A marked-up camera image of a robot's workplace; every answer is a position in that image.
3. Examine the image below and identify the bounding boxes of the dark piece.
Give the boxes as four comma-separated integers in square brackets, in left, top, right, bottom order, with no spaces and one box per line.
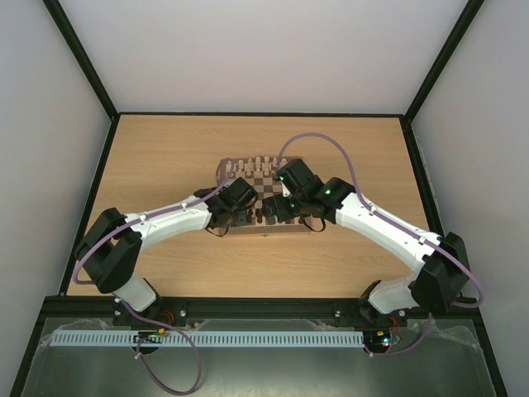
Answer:
[255,209,263,223]

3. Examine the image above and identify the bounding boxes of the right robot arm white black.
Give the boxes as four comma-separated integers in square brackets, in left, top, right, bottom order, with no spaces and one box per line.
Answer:
[262,159,469,324]

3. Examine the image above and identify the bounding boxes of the purple cable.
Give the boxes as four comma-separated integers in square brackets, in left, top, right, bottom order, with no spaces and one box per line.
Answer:
[279,132,485,357]
[72,157,203,394]

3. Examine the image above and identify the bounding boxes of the black aluminium rail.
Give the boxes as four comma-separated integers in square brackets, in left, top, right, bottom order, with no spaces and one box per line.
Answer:
[41,295,480,322]

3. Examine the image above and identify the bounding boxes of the white slotted cable duct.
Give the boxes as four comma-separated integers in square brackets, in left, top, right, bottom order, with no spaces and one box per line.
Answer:
[50,330,365,348]

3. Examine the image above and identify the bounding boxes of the wooden chess board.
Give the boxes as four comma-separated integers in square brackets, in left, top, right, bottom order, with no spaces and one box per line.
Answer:
[228,155,311,236]

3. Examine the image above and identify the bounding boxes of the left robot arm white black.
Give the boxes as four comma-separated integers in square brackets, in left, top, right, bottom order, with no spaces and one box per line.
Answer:
[73,178,257,313]

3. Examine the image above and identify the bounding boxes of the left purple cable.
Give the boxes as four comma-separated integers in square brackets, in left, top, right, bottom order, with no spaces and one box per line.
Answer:
[72,157,203,394]

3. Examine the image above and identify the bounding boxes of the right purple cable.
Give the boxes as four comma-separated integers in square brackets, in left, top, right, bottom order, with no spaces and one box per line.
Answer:
[279,132,485,357]

